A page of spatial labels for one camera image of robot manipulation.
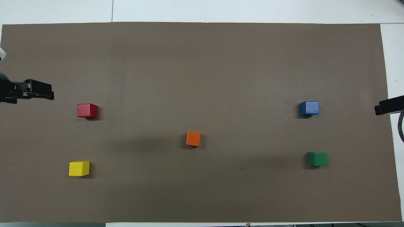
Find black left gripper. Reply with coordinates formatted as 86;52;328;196
0;72;55;105

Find red wooden block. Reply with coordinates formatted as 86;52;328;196
77;103;98;119

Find blue wooden block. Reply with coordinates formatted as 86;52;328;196
300;101;319;117

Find green wooden block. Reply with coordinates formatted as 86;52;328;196
308;152;329;167

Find yellow wooden block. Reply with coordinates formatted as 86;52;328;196
68;161;90;177

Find orange wooden block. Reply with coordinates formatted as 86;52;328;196
186;131;201;147

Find brown table mat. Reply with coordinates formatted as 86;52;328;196
0;22;402;223

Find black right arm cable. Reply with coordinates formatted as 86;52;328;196
398;109;404;142

